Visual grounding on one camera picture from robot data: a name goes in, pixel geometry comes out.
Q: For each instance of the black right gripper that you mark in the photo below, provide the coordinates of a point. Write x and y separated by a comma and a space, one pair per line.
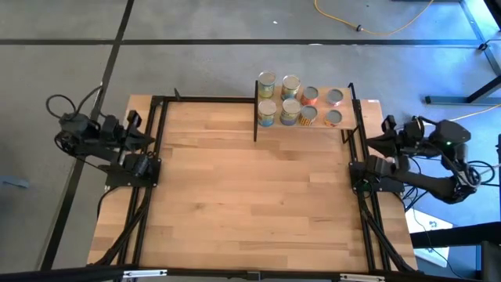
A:
402, 144

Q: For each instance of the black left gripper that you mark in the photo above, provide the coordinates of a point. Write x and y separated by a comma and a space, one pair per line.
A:
124, 138

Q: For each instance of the short orange dotted can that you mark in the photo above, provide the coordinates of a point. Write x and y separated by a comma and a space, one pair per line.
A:
333, 116

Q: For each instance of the short teal herringbone can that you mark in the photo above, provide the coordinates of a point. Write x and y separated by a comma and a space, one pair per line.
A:
335, 96

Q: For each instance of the short orange circle-print can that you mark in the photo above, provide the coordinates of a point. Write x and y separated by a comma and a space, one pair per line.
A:
310, 95

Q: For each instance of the tall yellow purple can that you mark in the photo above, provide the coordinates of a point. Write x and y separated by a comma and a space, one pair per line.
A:
290, 109

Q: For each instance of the tall blue tomato-print can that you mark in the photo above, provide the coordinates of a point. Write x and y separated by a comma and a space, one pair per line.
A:
267, 110

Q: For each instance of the tall blue yellow-green can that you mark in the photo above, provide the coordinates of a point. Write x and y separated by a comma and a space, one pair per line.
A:
267, 82

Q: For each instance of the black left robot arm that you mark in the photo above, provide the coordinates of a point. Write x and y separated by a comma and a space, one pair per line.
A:
76, 123

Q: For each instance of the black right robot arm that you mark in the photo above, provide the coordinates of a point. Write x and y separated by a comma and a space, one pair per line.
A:
450, 135

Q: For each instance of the wooden shelf board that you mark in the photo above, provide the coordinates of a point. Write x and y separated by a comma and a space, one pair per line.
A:
348, 117

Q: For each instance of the white paper sheet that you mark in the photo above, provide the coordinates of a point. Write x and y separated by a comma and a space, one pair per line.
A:
426, 219

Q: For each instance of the black metal beam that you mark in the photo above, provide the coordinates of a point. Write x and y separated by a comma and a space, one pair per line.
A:
462, 234

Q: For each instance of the blue floor tape piece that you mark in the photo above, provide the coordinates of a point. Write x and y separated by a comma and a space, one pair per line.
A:
13, 182

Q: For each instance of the black rig beam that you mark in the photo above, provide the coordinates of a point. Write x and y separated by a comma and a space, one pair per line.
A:
58, 276

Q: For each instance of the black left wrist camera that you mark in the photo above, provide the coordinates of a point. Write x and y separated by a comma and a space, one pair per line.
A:
134, 118

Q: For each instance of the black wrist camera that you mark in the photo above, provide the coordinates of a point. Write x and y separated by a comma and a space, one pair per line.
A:
134, 118
388, 123

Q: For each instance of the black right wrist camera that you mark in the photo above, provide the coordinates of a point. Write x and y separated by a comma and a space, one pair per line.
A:
388, 123

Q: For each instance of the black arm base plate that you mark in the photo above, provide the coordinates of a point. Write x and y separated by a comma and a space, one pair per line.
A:
385, 189
117, 181

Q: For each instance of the wooden shelf with black frame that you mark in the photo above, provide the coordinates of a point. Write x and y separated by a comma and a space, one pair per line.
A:
351, 88

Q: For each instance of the black aluminium table frame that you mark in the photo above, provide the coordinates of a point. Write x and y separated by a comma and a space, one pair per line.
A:
211, 100

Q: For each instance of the black shelf support frame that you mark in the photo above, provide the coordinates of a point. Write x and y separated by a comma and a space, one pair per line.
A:
256, 117

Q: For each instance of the silver bracket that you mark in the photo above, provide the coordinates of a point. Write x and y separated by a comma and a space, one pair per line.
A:
145, 273
362, 278

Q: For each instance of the black metal stand frame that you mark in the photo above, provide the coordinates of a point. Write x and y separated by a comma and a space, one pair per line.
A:
484, 46

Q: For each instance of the small grey camera bracket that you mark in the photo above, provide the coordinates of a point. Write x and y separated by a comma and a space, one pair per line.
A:
253, 275

